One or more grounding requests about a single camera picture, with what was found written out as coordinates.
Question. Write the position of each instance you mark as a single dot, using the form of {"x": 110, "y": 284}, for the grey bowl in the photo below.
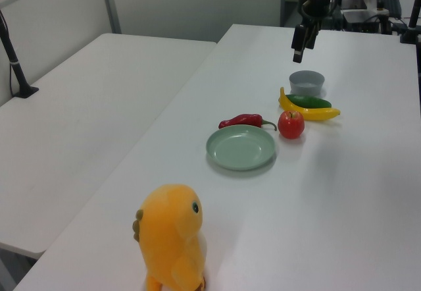
{"x": 307, "y": 83}

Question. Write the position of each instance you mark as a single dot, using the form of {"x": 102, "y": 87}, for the yellow banana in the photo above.
{"x": 317, "y": 114}

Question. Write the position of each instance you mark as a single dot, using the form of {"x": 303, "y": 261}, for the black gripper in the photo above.
{"x": 320, "y": 9}

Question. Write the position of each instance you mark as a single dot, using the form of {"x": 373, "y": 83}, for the black camera stand pole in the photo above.
{"x": 14, "y": 64}
{"x": 411, "y": 21}

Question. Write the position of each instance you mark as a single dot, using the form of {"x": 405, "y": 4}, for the green cucumber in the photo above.
{"x": 312, "y": 101}

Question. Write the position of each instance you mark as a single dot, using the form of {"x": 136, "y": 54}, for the black desk equipment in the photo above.
{"x": 371, "y": 17}

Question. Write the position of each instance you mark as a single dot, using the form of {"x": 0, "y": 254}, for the red chili pepper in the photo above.
{"x": 243, "y": 120}

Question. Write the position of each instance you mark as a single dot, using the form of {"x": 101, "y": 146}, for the grey partition post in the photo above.
{"x": 110, "y": 4}

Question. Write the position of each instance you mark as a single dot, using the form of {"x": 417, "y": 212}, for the orange plush bird toy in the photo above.
{"x": 171, "y": 238}

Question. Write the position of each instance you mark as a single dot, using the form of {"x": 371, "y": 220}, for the red apple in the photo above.
{"x": 291, "y": 124}

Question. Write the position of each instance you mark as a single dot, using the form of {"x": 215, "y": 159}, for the pale green plate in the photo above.
{"x": 240, "y": 147}

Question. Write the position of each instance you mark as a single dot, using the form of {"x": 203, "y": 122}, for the white side table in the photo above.
{"x": 82, "y": 113}

